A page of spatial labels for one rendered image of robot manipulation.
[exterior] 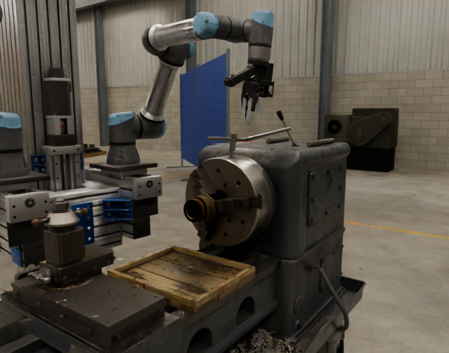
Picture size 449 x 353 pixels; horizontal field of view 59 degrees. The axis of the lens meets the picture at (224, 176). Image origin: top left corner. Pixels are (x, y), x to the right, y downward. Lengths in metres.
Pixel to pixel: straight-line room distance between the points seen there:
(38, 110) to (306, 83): 10.64
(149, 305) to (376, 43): 10.95
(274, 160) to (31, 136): 1.01
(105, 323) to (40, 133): 1.13
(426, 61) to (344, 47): 2.10
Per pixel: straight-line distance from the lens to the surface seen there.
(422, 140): 11.17
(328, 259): 1.82
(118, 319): 0.90
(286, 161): 1.41
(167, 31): 1.52
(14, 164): 1.61
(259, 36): 1.35
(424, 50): 11.33
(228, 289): 1.20
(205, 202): 1.28
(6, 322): 1.11
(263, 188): 1.34
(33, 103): 1.84
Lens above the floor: 1.39
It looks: 9 degrees down
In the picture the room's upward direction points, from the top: straight up
